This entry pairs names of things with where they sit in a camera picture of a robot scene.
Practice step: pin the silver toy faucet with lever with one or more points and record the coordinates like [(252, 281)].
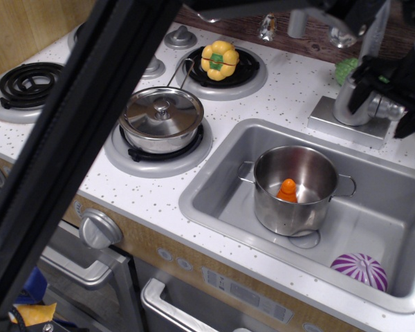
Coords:
[(362, 118)]

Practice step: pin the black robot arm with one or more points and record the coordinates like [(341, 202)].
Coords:
[(62, 155)]

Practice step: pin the silver oven door handle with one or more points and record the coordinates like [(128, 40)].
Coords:
[(91, 269)]

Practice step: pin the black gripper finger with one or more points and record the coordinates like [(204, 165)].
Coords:
[(364, 88), (406, 125)]

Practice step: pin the green toy lettuce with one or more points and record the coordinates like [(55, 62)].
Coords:
[(343, 68)]

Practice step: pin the silver oven dial knob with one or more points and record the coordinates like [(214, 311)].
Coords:
[(98, 231)]

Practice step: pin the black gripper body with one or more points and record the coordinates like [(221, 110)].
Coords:
[(397, 77)]

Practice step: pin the front left stove burner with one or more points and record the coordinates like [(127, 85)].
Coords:
[(24, 91)]

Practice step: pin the grey toy sink basin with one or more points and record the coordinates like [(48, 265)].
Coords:
[(343, 216)]

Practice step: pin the hanging silver ladle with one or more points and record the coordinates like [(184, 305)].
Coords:
[(341, 39)]

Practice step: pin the steel pot with lid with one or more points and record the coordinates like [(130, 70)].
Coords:
[(162, 119)]

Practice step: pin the front right stove burner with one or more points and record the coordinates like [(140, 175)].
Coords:
[(136, 163)]

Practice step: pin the purple striped toy onion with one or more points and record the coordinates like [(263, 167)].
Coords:
[(362, 268)]

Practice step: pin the silver stove knob back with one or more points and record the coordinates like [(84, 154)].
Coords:
[(180, 39)]

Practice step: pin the tall steel pot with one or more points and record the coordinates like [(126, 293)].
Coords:
[(317, 182)]

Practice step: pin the silver stove knob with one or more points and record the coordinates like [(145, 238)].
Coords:
[(180, 39), (154, 69)]

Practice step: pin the silver stove knob middle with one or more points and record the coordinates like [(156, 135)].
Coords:
[(154, 69)]

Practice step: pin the hanging slotted spoon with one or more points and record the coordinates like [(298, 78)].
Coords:
[(205, 18)]

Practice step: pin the yellow toy bell pepper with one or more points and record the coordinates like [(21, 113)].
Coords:
[(219, 60)]

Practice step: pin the orange toy carrot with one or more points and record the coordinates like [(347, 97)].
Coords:
[(288, 191)]

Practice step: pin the silver dishwasher door handle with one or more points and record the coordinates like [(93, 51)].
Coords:
[(151, 300)]

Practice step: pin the yellow cloth piece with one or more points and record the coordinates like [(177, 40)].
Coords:
[(32, 314)]

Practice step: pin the back right stove burner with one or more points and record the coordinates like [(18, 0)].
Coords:
[(249, 76)]

